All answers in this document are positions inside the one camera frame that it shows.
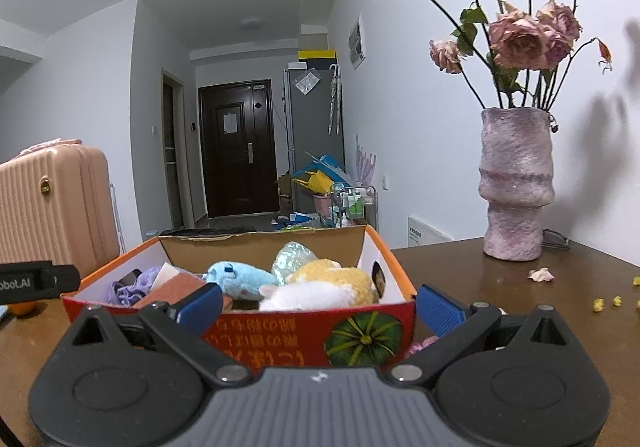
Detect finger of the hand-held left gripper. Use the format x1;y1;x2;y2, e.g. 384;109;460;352
50;264;81;298

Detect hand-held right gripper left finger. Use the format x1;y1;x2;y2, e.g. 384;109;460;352
52;283;256;388

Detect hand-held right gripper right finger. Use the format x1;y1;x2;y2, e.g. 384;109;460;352
387;283;586;388

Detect purple satin scrunchie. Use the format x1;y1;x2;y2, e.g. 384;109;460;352
404;334;441;360

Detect brown sponge block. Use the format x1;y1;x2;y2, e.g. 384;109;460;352
132;272;233;312

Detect light blue plush toy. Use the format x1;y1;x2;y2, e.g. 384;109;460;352
202;261;280;300

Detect purple drawstring pouch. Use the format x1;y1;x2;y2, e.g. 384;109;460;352
106;266;163;305

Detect red cardboard box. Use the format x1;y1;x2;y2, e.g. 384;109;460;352
60;224;418;370

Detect clear plastic bag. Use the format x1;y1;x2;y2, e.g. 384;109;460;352
271;241;321;285
294;71;321;95

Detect yellow and white plush sheep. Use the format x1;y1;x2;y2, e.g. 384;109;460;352
257;258;381;313

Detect pink ribbed suitcase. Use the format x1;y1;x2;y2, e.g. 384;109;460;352
0;139;121;278

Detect black chair back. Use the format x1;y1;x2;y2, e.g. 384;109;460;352
160;226;257;238

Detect white trolley cart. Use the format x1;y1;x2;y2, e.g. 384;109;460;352
332;184;378;230

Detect floor clutter pile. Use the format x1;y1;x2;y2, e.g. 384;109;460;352
270;212;336;231

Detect toiletry bottles in trolley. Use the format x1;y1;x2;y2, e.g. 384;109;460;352
342;189;373;220

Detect brown floor carton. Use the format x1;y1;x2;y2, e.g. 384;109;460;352
275;172;296;215

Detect purple textured vase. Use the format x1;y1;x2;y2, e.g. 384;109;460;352
477;108;557;262

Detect dark brown entrance door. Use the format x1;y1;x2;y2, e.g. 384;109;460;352
198;79;278;218

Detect scattered yellow flower bits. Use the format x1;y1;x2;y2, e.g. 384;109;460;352
591;276;640;313

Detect grey refrigerator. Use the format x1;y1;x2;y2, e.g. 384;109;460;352
283;64;346;212

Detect hanging white umbrella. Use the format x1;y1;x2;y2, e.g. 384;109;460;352
328;64;344;135

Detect clear plastic bag on refrigerator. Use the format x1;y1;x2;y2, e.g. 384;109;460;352
294;71;321;95

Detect yellow and black box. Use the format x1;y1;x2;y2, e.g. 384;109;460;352
298;48;338;68

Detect bouquet of dried pink roses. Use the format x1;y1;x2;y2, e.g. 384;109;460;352
356;0;623;110

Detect white box against wall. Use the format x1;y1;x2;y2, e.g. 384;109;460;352
409;214;453;249

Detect black cable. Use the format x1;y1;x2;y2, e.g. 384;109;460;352
542;229;571;251

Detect side doorway frame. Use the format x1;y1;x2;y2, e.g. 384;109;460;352
161;68;193;231

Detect purple lavender wall decal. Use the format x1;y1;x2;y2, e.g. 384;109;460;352
355;134;376;185

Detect white wall panel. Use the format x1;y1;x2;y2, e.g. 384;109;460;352
347;14;367;70

